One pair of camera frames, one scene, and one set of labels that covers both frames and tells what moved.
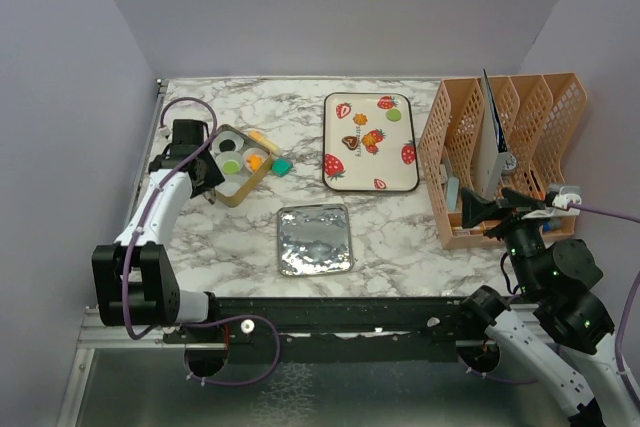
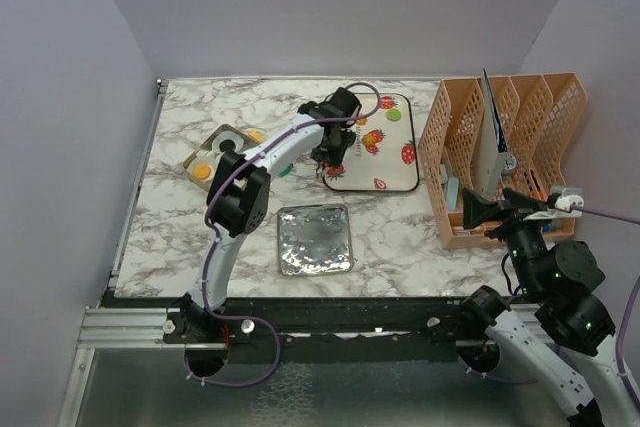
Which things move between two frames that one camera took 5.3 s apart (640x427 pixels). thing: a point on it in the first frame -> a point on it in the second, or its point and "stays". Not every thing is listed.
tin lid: (314, 238) stays
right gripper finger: (476, 209) stays
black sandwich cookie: (227, 145) stays
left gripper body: (211, 173) -> (332, 152)
